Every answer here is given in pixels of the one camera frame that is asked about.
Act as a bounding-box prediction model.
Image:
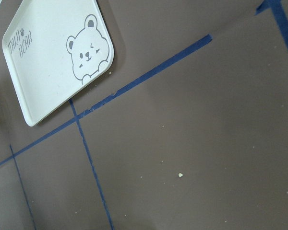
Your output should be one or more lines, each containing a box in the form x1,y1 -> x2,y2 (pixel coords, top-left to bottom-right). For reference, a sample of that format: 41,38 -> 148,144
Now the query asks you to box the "cream bear print tray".
2,0 -> 114,127

